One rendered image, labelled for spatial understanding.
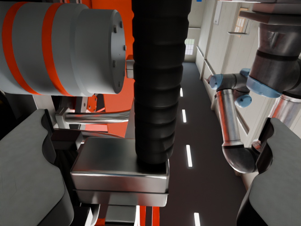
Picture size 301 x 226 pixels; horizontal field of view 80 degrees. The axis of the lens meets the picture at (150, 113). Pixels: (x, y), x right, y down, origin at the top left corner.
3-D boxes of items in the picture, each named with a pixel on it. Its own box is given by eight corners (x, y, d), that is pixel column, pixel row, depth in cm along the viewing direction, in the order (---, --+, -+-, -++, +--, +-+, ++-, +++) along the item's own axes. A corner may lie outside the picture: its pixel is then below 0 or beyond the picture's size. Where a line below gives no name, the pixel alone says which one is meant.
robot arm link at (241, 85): (239, 73, 86) (233, 93, 91) (260, 72, 87) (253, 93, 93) (230, 67, 92) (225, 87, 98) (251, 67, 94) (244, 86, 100)
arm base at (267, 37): (336, 25, 46) (316, 64, 51) (300, 19, 59) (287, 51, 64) (275, 23, 47) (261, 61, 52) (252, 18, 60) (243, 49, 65)
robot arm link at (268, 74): (273, 61, 52) (256, 102, 60) (312, 60, 54) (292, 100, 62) (247, 51, 62) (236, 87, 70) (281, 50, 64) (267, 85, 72)
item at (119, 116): (53, 113, 37) (64, 150, 43) (145, 117, 37) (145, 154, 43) (82, 80, 52) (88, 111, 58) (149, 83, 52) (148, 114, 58)
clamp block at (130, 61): (125, 59, 44) (126, 80, 47) (161, 60, 44) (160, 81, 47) (127, 54, 49) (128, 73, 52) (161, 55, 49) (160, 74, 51)
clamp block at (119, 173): (66, 172, 16) (78, 206, 19) (170, 176, 16) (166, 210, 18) (86, 135, 20) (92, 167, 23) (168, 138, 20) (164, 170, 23)
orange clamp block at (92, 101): (62, 109, 55) (74, 115, 64) (87, 110, 55) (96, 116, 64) (65, 87, 57) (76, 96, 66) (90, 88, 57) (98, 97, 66)
